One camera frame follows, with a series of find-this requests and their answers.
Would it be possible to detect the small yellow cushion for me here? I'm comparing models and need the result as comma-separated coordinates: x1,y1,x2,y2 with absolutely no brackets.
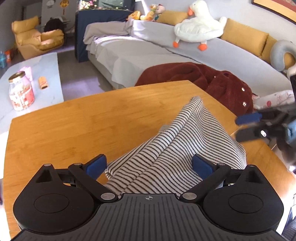
156,10,188,26

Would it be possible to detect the white goose plush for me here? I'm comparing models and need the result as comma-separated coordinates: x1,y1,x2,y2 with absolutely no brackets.
173,0,227,51

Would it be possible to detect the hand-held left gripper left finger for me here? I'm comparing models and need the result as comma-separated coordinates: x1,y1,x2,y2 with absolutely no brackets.
35,154,119,204

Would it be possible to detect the red framed picture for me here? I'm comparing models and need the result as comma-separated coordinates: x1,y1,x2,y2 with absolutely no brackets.
252,0,296,25

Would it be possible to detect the large yellow cushion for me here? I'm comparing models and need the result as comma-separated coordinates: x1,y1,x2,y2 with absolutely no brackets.
221,18,270,58

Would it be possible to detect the beige blanket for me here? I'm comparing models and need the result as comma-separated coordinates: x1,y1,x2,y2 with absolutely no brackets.
83,20,135,46

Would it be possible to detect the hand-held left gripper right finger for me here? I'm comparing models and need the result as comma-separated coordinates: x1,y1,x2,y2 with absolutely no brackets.
180,154,266,204

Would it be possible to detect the glass jar with red label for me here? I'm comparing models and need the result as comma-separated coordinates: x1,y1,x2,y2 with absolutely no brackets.
9,71,36,111

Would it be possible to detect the yellow armchair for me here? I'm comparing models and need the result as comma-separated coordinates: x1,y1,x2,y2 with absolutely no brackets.
11,16,65,59

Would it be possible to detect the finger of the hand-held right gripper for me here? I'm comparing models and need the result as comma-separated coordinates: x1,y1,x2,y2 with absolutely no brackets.
235,125,272,143
235,111,289,126

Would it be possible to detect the black chair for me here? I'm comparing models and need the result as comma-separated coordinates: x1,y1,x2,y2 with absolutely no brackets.
44,18,68,33

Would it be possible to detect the red-brown fleece jacket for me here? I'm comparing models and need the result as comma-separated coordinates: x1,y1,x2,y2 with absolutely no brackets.
135,62,253,117

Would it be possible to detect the grey sofa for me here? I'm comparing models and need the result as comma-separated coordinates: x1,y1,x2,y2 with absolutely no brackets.
83,17,296,116

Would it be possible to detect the yellow green plush toy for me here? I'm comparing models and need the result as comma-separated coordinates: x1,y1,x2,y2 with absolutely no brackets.
140,4,156,22

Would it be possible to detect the glass fish tank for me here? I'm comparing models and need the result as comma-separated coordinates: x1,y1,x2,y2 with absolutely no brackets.
79,0,136,11

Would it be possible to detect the grey striped shirt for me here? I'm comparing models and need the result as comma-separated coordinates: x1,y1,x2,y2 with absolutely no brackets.
105,96,247,197

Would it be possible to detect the orange snack packet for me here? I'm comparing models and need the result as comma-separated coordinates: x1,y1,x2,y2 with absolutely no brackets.
38,76,49,90

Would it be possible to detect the white coffee table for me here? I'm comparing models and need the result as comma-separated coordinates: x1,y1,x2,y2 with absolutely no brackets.
0,52,64,139

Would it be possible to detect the floral white cloth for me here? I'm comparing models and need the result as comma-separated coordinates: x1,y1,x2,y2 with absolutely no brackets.
252,90,295,111

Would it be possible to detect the pink box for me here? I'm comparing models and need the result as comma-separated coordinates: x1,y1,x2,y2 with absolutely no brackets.
20,67,33,81

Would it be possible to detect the grey neck pillow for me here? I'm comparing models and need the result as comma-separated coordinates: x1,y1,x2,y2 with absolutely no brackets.
270,39,296,73

